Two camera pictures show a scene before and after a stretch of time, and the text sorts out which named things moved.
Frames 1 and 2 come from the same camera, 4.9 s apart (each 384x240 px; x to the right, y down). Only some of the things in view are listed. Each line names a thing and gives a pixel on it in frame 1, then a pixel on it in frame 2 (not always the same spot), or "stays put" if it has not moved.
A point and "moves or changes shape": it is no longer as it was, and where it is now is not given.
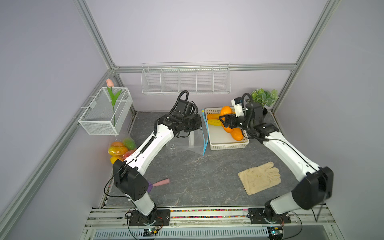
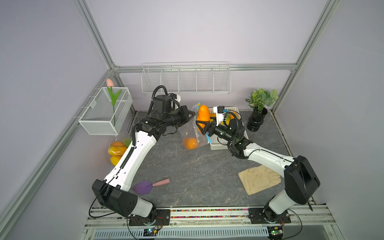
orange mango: x=114 y=158 stays put
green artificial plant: x=266 y=97 stays put
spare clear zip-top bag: x=196 y=141 moves or changes shape
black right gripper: x=232 y=117 → x=209 y=125
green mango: x=130 y=143 stays put
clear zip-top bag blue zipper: x=120 y=147 stays put
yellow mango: x=117 y=150 stays put
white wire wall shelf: x=210 y=77 stays put
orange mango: x=226 y=110 moves or changes shape
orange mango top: x=237 y=134 moves or changes shape
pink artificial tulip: x=110 y=83 stays put
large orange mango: x=117 y=143 stays put
